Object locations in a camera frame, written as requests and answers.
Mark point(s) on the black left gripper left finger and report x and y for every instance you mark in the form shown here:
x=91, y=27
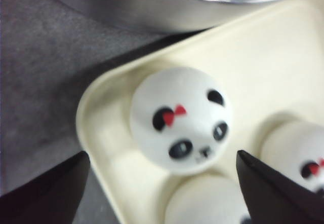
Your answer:
x=52, y=197

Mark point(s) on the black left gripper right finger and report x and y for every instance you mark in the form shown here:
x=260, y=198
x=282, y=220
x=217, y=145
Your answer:
x=272, y=197

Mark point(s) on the panda bun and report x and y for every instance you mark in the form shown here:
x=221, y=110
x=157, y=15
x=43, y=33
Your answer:
x=207, y=199
x=295, y=150
x=180, y=119

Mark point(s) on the cream plastic tray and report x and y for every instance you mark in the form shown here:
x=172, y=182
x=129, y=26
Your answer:
x=270, y=65

